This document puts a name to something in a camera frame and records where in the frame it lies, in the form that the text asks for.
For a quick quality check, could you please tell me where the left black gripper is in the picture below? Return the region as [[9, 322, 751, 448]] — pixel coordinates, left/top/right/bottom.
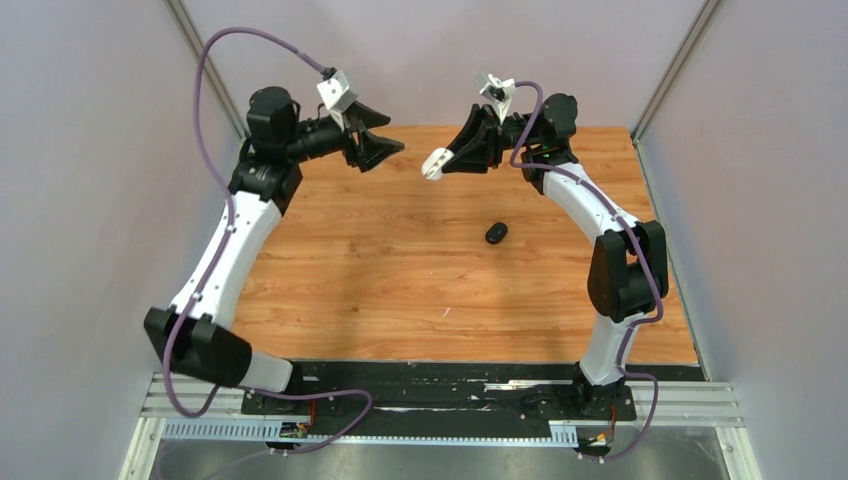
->
[[285, 101, 405, 174]]

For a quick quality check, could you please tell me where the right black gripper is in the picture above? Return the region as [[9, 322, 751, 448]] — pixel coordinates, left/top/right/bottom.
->
[[438, 103, 543, 172]]

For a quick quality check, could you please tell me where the white charging case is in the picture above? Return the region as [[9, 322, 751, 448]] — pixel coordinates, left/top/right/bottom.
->
[[421, 147, 454, 181]]

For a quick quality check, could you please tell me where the black charging case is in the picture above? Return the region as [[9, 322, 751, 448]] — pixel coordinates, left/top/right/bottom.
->
[[484, 222, 509, 245]]

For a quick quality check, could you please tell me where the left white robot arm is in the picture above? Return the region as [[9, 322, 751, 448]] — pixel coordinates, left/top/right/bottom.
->
[[143, 86, 404, 413]]

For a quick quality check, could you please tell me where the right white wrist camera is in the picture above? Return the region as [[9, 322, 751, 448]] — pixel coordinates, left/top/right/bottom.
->
[[476, 72, 517, 124]]

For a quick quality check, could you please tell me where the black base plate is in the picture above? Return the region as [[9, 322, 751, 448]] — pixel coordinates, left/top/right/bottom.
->
[[241, 361, 637, 439]]

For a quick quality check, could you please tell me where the slotted cable duct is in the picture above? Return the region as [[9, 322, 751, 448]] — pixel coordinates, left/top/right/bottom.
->
[[161, 419, 579, 448]]

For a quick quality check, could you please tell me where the aluminium frame rail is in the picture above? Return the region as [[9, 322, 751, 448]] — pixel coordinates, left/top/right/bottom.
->
[[121, 376, 761, 479]]

